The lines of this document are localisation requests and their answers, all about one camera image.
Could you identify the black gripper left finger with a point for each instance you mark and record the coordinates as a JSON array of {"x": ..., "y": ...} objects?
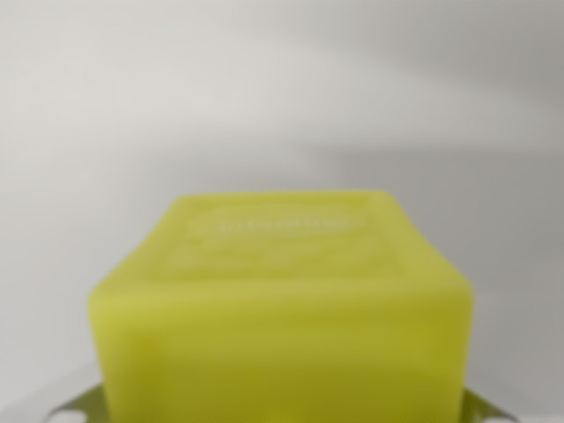
[{"x": 86, "y": 407}]

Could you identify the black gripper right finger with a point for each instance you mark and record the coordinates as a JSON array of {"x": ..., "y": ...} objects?
[{"x": 480, "y": 410}]

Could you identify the yellow cube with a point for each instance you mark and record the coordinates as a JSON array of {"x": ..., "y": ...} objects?
[{"x": 282, "y": 317}]

